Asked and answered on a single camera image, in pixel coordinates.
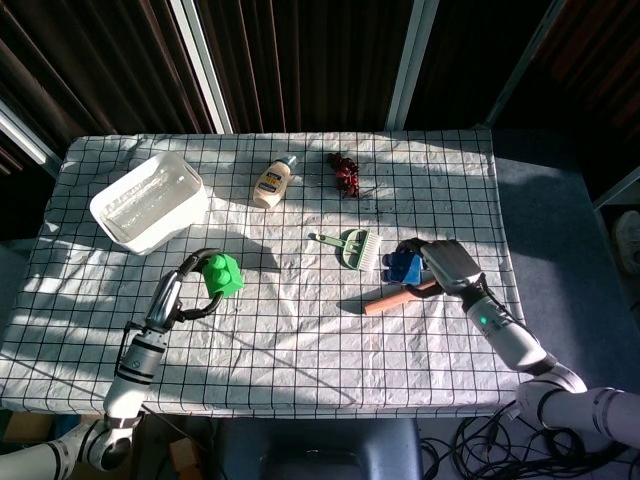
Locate metallic black right robot hand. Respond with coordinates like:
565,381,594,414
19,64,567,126
394,238,485,301

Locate metallic black left robot hand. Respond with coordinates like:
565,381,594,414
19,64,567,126
144,248,225,336

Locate green and blue toy block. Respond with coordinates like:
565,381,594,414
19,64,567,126
201,253,245,300

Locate wooden rolling pin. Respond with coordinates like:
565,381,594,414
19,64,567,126
363,278,437,316

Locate white plastic basin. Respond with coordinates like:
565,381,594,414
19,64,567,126
89,151,210,256

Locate green hand brush white bristles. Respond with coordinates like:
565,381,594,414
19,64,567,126
308,228,384,273

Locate dark red grape bunch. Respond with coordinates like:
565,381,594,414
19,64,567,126
327,152,361,199

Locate white black-grid tablecloth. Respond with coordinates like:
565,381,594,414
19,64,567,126
0,128,526,419

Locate small orange box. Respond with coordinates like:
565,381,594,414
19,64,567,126
167,438,201,471

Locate beige squeeze bottle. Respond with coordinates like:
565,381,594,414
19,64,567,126
251,154,299,210

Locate white shoe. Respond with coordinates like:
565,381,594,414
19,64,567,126
613,209,640,275

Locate brown cardboard box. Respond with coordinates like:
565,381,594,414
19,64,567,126
0,409,56,446

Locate dark blue-grey chair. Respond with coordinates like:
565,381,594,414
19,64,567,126
217,416,426,480

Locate dark brown curtain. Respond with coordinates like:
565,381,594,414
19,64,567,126
0,0,640,176

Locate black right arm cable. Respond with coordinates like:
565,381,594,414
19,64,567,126
478,278,521,322

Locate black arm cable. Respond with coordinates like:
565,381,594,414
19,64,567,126
478,278,521,322
116,321,151,381

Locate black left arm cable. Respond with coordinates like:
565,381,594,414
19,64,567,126
116,321,151,381

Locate black floor cable bundle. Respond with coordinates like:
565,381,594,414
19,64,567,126
419,399,640,480

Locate white window frame post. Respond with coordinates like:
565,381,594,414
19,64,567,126
483,0,569,126
0,99,64,179
168,0,235,135
384,0,429,132
592,167,640,209

